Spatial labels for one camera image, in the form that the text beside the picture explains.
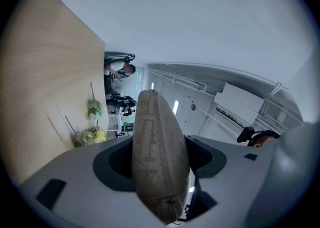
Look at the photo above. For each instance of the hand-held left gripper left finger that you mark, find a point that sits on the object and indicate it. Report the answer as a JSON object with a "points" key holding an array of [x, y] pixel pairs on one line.
{"points": [[75, 172]]}

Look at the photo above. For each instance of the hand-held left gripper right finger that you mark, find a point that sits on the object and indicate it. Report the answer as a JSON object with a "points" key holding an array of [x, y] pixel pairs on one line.
{"points": [[237, 172]]}

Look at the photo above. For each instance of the purple artificial flower bouquet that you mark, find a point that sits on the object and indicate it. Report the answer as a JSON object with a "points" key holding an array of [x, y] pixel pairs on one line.
{"points": [[80, 141]]}

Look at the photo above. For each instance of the yellow artificial flower bouquet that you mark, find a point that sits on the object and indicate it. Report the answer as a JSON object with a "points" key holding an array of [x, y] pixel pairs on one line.
{"points": [[101, 135]]}

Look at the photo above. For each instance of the small white table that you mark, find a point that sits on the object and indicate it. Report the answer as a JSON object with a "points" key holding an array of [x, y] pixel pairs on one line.
{"points": [[112, 121]]}

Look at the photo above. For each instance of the white artificial flower bouquet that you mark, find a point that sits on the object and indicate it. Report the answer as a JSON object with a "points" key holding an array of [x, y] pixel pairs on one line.
{"points": [[95, 108]]}

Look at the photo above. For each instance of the white ceiling unit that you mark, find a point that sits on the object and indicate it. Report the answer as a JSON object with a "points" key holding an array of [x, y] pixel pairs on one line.
{"points": [[240, 101]]}

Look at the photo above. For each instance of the ceiling light strip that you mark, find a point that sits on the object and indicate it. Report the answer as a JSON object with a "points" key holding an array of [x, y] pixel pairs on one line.
{"points": [[176, 106]]}

